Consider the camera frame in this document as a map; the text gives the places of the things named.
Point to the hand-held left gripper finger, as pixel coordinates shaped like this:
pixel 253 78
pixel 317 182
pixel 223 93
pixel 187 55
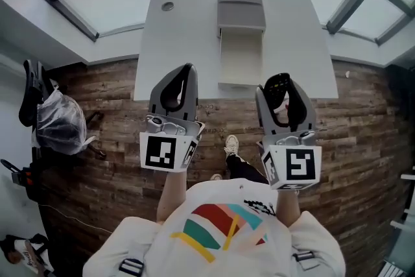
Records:
pixel 159 97
pixel 193 97

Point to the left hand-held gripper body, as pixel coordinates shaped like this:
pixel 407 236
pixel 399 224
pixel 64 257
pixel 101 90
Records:
pixel 162 152

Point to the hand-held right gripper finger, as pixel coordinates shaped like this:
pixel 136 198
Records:
pixel 304 113
pixel 264 116

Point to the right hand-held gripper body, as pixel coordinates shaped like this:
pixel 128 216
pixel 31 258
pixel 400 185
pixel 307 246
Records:
pixel 300 165

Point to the black remote control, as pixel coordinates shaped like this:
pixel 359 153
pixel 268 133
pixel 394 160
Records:
pixel 277 91

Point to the grey drawer organizer tray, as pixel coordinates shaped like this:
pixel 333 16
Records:
pixel 240 52

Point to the person's left forearm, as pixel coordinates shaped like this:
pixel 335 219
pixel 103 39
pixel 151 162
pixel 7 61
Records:
pixel 172 194

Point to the person's right forearm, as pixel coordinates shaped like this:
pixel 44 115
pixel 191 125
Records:
pixel 288 207

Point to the white sneaker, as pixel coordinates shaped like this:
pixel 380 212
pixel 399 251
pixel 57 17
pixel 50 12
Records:
pixel 216 176
pixel 231 144

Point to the person's leg in black trousers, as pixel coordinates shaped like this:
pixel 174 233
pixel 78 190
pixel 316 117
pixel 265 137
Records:
pixel 243 168

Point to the clear plastic bag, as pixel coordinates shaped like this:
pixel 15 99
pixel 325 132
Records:
pixel 60 123

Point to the person's white printed shirt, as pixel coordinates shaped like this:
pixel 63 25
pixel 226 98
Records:
pixel 227 253

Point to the black office chair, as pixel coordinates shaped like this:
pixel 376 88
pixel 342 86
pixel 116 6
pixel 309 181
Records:
pixel 27 100

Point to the white metal rack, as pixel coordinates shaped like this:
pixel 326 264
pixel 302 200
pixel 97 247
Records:
pixel 405 253

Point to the orange and black device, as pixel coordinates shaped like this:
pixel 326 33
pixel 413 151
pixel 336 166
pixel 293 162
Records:
pixel 24 177

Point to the black and white bag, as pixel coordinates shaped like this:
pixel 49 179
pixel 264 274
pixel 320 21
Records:
pixel 26 253

